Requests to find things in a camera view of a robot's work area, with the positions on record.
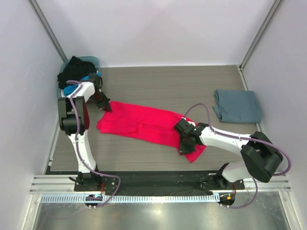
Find left aluminium frame post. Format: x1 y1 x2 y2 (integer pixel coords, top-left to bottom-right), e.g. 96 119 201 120
28 0 68 62

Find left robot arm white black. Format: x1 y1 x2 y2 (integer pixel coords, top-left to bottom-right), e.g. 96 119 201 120
58 73 112 191

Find bright blue t shirt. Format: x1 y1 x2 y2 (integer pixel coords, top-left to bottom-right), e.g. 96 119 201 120
62 75 89 96

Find aluminium frame post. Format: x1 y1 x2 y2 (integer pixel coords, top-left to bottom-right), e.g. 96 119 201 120
238 0 285 70
28 0 68 62

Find white slotted cable duct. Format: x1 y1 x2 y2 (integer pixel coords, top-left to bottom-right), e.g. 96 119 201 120
40 193 220 204

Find right aluminium frame post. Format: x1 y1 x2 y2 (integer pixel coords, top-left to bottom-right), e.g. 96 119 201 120
238 0 285 70

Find aluminium front rail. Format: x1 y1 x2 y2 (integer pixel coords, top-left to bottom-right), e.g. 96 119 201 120
29 175 291 194

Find black t shirt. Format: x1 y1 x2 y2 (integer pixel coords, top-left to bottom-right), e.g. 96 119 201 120
58 56 96 90

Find grey blue t shirt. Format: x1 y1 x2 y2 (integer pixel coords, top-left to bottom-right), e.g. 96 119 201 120
213 89 262 124

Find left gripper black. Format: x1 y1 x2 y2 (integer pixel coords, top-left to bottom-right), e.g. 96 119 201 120
90 92 111 113

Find teal plastic laundry basket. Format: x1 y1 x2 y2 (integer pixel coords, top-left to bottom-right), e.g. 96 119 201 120
57 56 101 98

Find pink red t shirt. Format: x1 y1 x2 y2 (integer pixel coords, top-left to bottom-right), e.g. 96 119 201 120
96 101 207 164

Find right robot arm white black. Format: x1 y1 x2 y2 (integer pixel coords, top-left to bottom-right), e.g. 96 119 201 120
174 118 283 190

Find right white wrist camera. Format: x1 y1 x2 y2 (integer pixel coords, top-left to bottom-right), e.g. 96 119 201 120
182 117 196 127

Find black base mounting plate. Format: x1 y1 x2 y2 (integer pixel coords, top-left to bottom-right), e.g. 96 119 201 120
69 171 245 195

